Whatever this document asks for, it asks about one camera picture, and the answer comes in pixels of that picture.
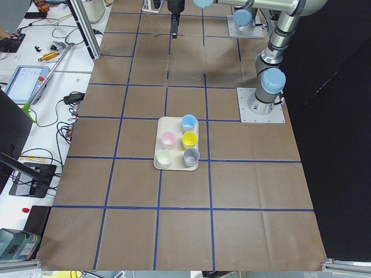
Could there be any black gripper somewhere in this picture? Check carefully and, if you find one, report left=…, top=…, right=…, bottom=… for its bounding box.
left=167, top=0, right=185, bottom=38

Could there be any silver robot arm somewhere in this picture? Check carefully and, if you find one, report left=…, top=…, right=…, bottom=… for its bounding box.
left=194, top=1, right=327, bottom=115
left=233, top=6, right=263, bottom=31

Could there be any blue plastic cup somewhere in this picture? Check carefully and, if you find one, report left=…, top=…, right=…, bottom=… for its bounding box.
left=181, top=114, right=198, bottom=133

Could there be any pink plastic cup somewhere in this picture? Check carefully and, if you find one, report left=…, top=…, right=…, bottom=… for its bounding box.
left=161, top=131, right=177, bottom=149

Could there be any yellow plastic cup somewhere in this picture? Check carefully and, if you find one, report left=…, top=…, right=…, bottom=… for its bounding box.
left=181, top=131, right=198, bottom=149

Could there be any grey plastic cup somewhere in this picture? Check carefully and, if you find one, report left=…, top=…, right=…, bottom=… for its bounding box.
left=183, top=148, right=200, bottom=167

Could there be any pale green plastic cup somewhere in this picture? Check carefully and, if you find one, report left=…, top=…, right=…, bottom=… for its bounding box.
left=156, top=149, right=173, bottom=169

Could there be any black power adapter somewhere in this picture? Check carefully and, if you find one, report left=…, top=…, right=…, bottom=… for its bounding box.
left=63, top=92, right=85, bottom=105

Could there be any cream plastic tray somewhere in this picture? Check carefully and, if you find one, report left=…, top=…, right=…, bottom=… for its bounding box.
left=153, top=116, right=198, bottom=171

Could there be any blue teach pendant tablet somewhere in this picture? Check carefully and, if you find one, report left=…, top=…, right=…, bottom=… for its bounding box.
left=5, top=65, right=50, bottom=105

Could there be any brown paper table cover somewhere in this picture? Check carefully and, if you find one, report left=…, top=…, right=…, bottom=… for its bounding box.
left=38, top=1, right=326, bottom=271

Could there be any silver reacher grabber tool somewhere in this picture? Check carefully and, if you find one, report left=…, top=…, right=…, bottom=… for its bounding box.
left=21, top=43, right=75, bottom=123

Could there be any black monitor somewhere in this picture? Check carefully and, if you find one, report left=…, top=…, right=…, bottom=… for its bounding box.
left=1, top=92, right=56, bottom=198

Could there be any aluminium frame post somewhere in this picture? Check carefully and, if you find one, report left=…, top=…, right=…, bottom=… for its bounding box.
left=66, top=0, right=101, bottom=60

